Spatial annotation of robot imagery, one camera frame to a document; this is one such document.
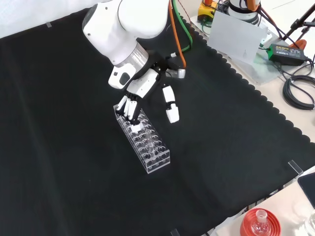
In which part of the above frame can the round-bottom glass flask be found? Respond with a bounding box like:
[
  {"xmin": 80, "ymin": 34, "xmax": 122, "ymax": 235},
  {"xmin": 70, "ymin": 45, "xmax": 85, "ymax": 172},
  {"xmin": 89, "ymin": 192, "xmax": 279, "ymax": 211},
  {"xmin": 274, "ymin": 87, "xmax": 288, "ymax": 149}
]
[{"xmin": 251, "ymin": 208, "xmax": 271, "ymax": 236}]

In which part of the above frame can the red ring stand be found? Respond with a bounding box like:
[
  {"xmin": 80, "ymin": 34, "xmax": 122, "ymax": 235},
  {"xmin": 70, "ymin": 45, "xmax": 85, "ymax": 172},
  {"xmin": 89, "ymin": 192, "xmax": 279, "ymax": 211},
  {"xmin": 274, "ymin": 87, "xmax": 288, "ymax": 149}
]
[{"xmin": 240, "ymin": 208, "xmax": 282, "ymax": 236}]

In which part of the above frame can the orange cable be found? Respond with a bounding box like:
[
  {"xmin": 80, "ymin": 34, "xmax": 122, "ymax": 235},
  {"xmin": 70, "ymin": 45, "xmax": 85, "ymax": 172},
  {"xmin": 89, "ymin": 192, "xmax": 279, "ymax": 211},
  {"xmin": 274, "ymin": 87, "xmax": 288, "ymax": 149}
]
[{"xmin": 168, "ymin": 0, "xmax": 188, "ymax": 69}]

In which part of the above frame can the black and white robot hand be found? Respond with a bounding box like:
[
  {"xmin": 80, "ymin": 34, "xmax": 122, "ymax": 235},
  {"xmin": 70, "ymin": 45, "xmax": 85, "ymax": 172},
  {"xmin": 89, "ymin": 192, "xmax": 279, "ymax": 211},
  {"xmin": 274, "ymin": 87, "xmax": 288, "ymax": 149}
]
[{"xmin": 108, "ymin": 64, "xmax": 180, "ymax": 133}]

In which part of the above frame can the coiled black cable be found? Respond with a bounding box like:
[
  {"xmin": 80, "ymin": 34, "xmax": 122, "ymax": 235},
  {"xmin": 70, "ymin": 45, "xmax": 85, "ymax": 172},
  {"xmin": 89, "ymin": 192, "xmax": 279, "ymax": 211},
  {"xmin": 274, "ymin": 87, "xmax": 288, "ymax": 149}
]
[{"xmin": 282, "ymin": 75, "xmax": 315, "ymax": 110}]

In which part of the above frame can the black tripod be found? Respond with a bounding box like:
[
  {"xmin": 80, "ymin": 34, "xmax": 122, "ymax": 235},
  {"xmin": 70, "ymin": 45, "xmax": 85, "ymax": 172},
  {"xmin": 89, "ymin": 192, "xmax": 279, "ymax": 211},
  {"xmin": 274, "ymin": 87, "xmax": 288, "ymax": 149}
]
[{"xmin": 282, "ymin": 2, "xmax": 315, "ymax": 49}]

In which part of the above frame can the metal base plate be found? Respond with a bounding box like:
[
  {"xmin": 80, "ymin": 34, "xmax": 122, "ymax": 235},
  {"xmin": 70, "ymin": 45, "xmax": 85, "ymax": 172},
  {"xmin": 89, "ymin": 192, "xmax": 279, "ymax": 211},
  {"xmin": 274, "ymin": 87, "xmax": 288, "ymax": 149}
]
[{"xmin": 189, "ymin": 14, "xmax": 289, "ymax": 86}]

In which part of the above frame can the black adapter cord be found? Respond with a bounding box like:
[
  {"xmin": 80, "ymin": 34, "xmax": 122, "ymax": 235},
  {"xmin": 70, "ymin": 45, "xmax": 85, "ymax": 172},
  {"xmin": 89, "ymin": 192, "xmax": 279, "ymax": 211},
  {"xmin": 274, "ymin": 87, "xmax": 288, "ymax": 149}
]
[{"xmin": 275, "ymin": 58, "xmax": 315, "ymax": 82}]

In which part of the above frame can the black power adapter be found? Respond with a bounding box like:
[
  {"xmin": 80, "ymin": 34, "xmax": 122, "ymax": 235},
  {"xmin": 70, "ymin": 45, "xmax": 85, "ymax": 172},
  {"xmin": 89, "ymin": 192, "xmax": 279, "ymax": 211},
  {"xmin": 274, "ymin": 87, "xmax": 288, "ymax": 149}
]
[{"xmin": 267, "ymin": 43, "xmax": 311, "ymax": 66}]

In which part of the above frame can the black bench cloth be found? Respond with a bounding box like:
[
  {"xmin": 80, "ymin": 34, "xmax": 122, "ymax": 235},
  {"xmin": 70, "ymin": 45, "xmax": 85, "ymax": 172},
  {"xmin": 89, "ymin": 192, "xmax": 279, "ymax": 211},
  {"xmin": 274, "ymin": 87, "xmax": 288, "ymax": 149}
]
[{"xmin": 0, "ymin": 7, "xmax": 315, "ymax": 236}]

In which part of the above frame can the clear glass test tube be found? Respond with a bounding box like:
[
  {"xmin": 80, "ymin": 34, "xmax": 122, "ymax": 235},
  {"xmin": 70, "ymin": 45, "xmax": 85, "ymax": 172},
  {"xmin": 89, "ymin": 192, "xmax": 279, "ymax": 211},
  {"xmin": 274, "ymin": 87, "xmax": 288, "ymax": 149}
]
[{"xmin": 145, "ymin": 129, "xmax": 155, "ymax": 158}]

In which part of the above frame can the clear test tube rack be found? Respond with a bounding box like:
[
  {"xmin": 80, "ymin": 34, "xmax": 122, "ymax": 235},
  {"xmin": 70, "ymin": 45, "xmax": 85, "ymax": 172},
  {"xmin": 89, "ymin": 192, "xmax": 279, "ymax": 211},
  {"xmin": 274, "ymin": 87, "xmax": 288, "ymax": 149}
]
[{"xmin": 113, "ymin": 104, "xmax": 171, "ymax": 175}]

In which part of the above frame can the pale board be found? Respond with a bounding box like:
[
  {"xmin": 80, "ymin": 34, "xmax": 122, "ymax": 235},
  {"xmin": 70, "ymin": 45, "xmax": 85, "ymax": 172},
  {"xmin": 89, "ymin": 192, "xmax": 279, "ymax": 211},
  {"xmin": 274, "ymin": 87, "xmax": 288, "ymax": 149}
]
[{"xmin": 208, "ymin": 11, "xmax": 269, "ymax": 66}]

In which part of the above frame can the dark flat tablet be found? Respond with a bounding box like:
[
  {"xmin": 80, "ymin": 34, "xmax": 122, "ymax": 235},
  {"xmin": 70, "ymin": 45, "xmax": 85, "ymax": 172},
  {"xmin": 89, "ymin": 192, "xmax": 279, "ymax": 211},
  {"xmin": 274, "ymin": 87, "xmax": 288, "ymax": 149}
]
[{"xmin": 297, "ymin": 172, "xmax": 315, "ymax": 209}]

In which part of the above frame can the green cable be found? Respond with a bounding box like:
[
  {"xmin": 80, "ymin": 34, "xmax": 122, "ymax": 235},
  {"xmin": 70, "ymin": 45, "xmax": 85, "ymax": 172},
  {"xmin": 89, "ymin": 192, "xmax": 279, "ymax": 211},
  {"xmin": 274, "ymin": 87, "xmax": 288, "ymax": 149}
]
[{"xmin": 172, "ymin": 0, "xmax": 193, "ymax": 53}]

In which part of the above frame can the yellow stop button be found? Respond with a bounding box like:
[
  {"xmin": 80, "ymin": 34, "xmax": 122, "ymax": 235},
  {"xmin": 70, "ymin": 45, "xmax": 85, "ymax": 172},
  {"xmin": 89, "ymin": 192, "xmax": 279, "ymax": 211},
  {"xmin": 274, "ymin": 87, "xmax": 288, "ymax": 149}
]
[{"xmin": 198, "ymin": 0, "xmax": 219, "ymax": 22}]

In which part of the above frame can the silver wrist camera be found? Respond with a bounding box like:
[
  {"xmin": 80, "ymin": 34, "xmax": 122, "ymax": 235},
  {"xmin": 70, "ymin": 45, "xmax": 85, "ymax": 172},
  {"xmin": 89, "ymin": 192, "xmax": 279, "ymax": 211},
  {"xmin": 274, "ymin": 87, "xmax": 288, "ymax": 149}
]
[{"xmin": 165, "ymin": 68, "xmax": 187, "ymax": 79}]

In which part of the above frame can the clear glass vessel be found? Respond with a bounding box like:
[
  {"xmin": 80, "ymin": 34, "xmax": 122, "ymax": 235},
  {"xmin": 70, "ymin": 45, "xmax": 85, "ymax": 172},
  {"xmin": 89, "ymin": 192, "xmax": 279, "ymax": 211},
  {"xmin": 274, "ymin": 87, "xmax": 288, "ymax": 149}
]
[{"xmin": 304, "ymin": 212, "xmax": 315, "ymax": 232}]

